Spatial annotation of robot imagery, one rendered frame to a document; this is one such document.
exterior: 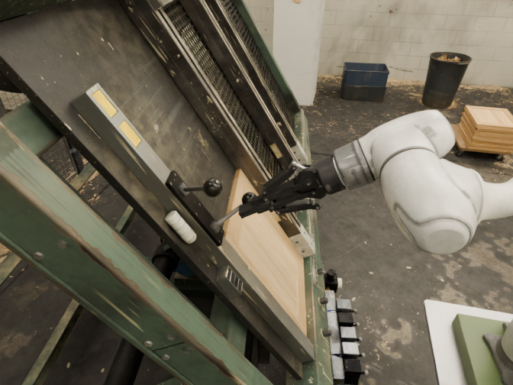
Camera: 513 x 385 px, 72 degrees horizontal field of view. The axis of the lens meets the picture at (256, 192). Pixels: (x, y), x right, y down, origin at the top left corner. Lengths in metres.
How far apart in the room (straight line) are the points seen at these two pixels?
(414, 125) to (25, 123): 0.66
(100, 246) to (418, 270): 2.50
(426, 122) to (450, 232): 0.22
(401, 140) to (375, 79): 4.78
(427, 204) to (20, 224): 0.56
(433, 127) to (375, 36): 5.67
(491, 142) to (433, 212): 3.87
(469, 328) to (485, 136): 3.02
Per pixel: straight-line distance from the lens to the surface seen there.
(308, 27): 4.90
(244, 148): 1.16
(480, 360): 1.48
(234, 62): 1.54
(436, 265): 2.94
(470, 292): 2.86
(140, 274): 0.60
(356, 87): 5.43
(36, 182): 0.54
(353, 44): 6.35
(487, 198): 0.63
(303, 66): 5.01
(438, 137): 0.70
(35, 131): 0.70
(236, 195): 1.08
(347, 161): 0.70
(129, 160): 0.74
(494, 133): 4.34
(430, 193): 0.56
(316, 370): 1.18
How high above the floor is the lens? 1.94
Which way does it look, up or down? 36 degrees down
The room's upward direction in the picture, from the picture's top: straight up
